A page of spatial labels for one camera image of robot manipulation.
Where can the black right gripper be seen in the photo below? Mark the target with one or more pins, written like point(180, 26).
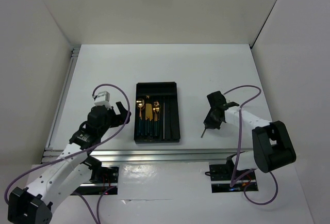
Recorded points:
point(209, 123)

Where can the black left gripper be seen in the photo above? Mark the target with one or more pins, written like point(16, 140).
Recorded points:
point(123, 112)

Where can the gold spoon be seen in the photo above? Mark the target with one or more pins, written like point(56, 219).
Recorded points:
point(140, 105)

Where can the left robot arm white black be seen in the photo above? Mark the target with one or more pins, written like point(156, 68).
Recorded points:
point(37, 202)

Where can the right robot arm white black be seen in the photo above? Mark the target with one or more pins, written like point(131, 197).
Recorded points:
point(271, 144)

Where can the black cutlery tray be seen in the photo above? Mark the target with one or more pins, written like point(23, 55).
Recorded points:
point(157, 92)

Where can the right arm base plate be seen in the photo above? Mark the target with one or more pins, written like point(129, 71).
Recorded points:
point(220, 177)

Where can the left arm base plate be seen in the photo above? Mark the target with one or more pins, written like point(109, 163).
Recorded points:
point(105, 179)

